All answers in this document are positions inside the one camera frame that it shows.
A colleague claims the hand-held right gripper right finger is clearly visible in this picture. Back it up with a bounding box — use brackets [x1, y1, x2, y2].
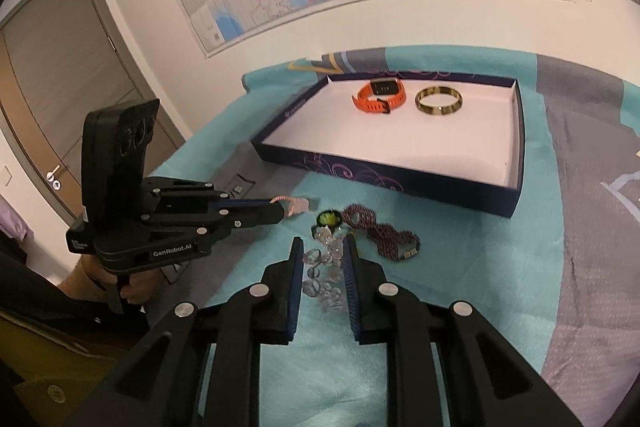
[342, 237, 583, 427]

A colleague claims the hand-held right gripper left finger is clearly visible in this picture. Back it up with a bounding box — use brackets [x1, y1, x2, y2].
[65, 237, 305, 427]

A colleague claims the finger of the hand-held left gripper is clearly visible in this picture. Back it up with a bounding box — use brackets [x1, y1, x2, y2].
[149, 204, 290, 253]
[144, 177, 274, 220]

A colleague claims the clear crystal bracelet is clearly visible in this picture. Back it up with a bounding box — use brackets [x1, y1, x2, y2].
[301, 224, 351, 312]

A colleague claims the pink ring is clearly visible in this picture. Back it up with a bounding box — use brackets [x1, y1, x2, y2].
[272, 196, 321, 219]

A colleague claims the purple beaded bracelet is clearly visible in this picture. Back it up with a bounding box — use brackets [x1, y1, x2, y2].
[341, 203, 422, 262]

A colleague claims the dark blue shallow box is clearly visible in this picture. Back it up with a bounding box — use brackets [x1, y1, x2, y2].
[250, 72, 526, 219]

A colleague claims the person's left forearm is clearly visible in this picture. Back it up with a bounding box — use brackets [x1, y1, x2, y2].
[0, 252, 151, 350]

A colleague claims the person's left hand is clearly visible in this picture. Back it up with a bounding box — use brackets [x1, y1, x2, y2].
[59, 256, 152, 315]

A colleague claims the grey brown door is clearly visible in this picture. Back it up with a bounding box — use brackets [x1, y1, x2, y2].
[0, 0, 188, 233]

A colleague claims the purple cloth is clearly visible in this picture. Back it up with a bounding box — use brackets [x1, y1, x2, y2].
[0, 197, 29, 249]

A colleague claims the orange smart watch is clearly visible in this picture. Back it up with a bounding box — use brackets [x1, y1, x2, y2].
[351, 78, 407, 114]

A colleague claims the gold tortoiseshell bangle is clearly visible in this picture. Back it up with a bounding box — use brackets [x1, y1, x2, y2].
[415, 86, 463, 116]

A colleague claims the person's yellow jacket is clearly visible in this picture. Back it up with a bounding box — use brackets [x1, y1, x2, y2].
[0, 312, 123, 427]

